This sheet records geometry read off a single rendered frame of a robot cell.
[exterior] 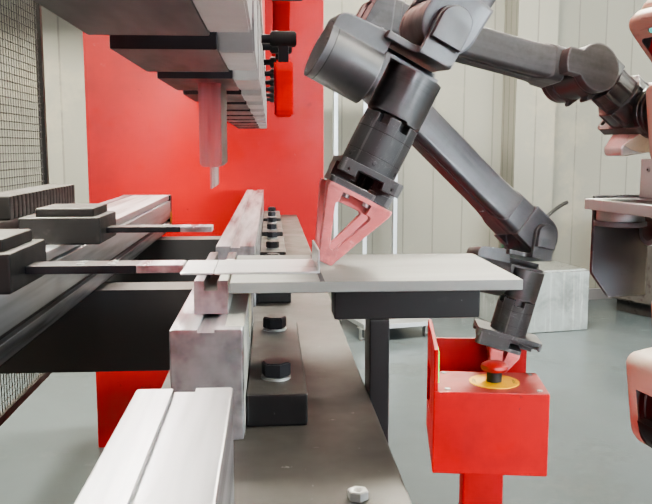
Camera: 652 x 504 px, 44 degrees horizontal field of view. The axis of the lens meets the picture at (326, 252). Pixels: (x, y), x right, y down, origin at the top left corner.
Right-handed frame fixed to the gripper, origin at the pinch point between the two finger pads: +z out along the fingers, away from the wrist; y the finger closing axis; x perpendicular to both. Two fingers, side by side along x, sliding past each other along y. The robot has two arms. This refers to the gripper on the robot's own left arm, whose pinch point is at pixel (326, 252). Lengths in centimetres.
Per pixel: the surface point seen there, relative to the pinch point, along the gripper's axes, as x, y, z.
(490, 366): 32.4, -30.4, 6.4
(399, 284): 6.0, 9.6, -0.9
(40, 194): -43, -73, 19
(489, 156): 132, -474, -79
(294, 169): 3, -214, -7
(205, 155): -14.5, 5.5, -3.4
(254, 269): -5.8, 3.2, 4.3
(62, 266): -22.3, 1.3, 12.4
